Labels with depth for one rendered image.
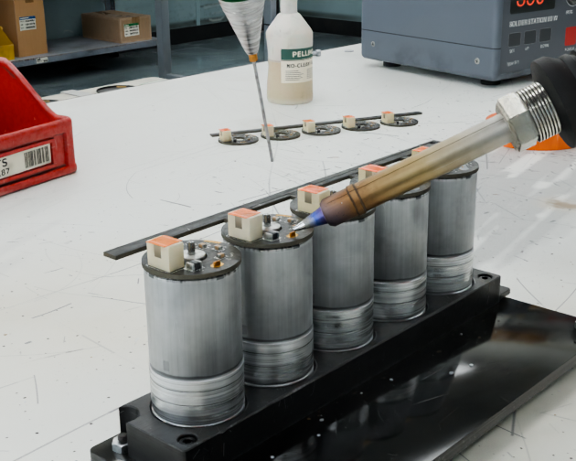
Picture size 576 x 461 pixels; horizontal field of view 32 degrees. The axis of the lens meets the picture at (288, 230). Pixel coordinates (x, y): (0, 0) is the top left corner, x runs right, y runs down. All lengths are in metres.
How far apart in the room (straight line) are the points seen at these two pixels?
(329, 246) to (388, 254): 0.03
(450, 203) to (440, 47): 0.49
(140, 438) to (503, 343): 0.13
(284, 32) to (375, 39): 0.17
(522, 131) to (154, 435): 0.12
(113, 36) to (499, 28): 4.58
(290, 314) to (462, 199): 0.08
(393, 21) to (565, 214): 0.39
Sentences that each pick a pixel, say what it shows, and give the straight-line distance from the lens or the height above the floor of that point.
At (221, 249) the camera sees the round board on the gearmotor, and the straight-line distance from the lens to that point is 0.26.
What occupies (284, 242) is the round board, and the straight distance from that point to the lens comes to 0.26.
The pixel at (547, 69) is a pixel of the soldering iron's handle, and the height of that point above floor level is 0.86.
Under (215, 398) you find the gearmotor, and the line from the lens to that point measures 0.26.
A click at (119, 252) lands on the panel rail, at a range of 0.26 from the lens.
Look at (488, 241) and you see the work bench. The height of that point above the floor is 0.75.
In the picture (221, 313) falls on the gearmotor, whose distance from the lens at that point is 0.25.
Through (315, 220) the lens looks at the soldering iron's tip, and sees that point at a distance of 0.26.
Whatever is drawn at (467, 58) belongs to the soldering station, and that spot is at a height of 0.77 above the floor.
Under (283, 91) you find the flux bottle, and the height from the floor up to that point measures 0.76.
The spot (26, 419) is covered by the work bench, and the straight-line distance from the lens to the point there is 0.31.
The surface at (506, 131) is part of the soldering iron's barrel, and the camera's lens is 0.26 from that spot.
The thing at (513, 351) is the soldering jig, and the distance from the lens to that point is 0.32.
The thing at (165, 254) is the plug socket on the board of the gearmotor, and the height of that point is 0.82.
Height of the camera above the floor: 0.90
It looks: 19 degrees down
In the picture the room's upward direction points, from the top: 1 degrees counter-clockwise
